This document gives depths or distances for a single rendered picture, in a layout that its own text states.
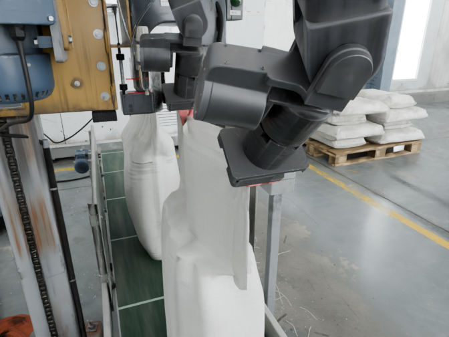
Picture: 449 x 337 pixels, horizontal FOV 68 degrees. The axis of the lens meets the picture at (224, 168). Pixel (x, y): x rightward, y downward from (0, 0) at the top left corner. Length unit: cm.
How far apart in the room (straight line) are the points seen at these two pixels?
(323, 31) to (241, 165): 18
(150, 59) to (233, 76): 42
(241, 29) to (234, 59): 441
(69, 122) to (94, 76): 282
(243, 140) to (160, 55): 34
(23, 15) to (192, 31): 27
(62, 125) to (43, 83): 300
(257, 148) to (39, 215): 80
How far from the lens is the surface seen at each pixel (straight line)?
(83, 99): 90
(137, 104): 90
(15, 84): 70
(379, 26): 27
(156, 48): 70
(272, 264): 112
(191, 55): 69
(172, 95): 75
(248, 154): 38
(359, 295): 190
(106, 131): 373
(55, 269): 115
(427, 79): 791
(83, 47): 89
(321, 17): 26
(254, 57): 30
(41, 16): 65
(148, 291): 126
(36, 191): 104
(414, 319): 188
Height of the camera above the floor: 119
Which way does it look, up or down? 21 degrees down
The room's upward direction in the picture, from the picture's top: straight up
